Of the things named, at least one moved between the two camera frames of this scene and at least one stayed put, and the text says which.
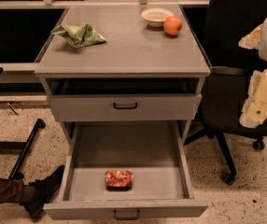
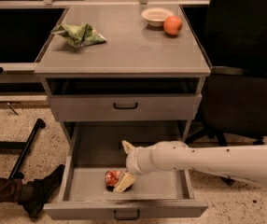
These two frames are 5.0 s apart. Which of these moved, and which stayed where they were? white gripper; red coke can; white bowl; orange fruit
Moved: white gripper
Stayed: orange fruit; red coke can; white bowl
